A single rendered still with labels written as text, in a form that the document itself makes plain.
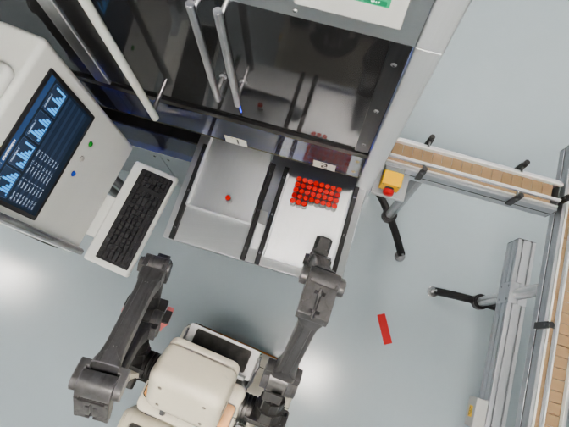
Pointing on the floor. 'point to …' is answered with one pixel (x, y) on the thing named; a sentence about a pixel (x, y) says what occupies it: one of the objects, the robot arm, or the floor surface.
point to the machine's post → (412, 83)
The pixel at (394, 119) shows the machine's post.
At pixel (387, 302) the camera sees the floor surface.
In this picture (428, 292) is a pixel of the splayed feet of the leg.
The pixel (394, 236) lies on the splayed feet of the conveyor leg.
